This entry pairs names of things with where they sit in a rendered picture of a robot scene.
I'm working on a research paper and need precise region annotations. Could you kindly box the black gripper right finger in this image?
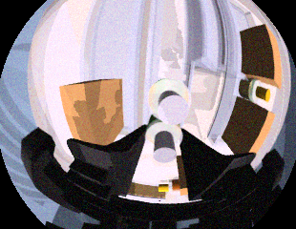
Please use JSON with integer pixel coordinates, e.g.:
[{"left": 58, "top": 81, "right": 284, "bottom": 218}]
[{"left": 180, "top": 129, "right": 256, "bottom": 201}]

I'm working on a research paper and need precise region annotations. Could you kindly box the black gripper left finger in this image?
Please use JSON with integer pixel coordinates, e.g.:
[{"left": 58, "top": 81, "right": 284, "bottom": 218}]
[{"left": 67, "top": 123, "right": 147, "bottom": 198}]

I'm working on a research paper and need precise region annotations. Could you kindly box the small jar with green and gold label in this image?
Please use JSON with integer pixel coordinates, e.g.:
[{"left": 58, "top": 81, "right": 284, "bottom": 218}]
[
  {"left": 147, "top": 77, "right": 191, "bottom": 125},
  {"left": 145, "top": 115, "right": 183, "bottom": 163}
]

